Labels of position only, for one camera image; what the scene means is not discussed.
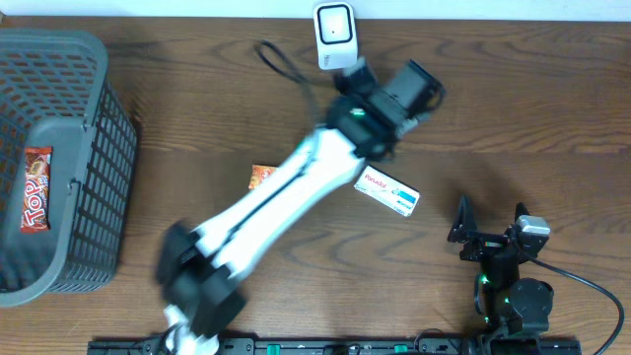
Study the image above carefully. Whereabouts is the black left camera cable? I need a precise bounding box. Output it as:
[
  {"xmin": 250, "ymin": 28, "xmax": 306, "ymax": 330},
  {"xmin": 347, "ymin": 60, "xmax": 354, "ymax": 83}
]
[{"xmin": 253, "ymin": 38, "xmax": 321, "ymax": 124}]

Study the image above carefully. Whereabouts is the grey plastic basket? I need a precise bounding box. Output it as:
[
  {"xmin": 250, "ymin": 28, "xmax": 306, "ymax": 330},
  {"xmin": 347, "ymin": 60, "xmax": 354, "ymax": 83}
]
[{"xmin": 1, "ymin": 29, "xmax": 138, "ymax": 308}]

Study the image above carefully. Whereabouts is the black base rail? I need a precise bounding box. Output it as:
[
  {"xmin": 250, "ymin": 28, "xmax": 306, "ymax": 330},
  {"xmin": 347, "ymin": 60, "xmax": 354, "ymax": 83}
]
[{"xmin": 87, "ymin": 336, "xmax": 583, "ymax": 355}]

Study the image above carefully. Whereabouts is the white barcode scanner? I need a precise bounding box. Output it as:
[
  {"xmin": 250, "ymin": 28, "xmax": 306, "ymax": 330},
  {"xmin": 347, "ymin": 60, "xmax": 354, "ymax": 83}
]
[{"xmin": 313, "ymin": 1, "xmax": 358, "ymax": 71}]

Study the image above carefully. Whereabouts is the white Panadol box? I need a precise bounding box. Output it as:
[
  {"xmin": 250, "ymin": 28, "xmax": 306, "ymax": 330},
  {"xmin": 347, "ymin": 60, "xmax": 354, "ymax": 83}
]
[{"xmin": 354, "ymin": 166, "xmax": 420, "ymax": 217}]

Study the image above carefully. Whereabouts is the black camera cable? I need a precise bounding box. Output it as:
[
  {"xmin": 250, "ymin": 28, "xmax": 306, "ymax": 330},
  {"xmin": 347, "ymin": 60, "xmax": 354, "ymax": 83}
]
[
  {"xmin": 522, "ymin": 246, "xmax": 626, "ymax": 355},
  {"xmin": 253, "ymin": 38, "xmax": 321, "ymax": 124}
]

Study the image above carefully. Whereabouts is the orange snack packet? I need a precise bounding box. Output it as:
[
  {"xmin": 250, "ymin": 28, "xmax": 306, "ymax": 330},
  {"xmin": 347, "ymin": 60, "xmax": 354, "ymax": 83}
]
[{"xmin": 248, "ymin": 165, "xmax": 276, "ymax": 190}]

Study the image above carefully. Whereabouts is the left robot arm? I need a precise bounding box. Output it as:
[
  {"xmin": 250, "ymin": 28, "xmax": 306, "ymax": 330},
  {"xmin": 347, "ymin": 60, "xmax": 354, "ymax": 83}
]
[{"xmin": 156, "ymin": 60, "xmax": 445, "ymax": 354}]

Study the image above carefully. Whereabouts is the black right camera cable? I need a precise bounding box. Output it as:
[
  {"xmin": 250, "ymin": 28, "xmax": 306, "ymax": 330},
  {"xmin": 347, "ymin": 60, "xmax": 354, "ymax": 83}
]
[{"xmin": 522, "ymin": 246, "xmax": 626, "ymax": 355}]

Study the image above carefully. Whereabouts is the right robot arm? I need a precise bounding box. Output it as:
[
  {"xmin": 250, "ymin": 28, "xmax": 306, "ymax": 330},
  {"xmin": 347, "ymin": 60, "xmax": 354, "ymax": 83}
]
[{"xmin": 448, "ymin": 196, "xmax": 554, "ymax": 354}]

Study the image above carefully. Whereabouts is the red Top chocolate bar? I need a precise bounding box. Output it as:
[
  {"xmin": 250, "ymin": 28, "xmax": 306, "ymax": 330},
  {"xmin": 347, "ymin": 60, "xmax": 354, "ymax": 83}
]
[{"xmin": 20, "ymin": 147, "xmax": 53, "ymax": 233}]

